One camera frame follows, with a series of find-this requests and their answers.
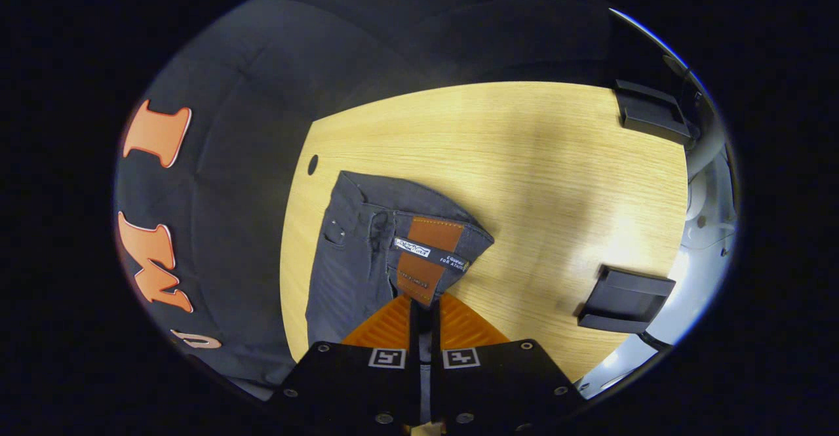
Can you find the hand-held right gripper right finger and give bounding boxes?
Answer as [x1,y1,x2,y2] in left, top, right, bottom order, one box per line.
[429,294,587,427]

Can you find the white equipment base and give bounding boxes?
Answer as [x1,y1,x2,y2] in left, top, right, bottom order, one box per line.
[577,121,738,397]

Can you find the dark grey jeans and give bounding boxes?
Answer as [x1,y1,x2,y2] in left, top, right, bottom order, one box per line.
[305,170,496,424]

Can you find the black plastic holder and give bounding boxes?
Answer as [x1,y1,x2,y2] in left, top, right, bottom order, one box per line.
[577,266,676,334]
[614,79,694,145]

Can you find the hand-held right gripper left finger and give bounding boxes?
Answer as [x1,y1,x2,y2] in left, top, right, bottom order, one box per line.
[265,294,422,427]

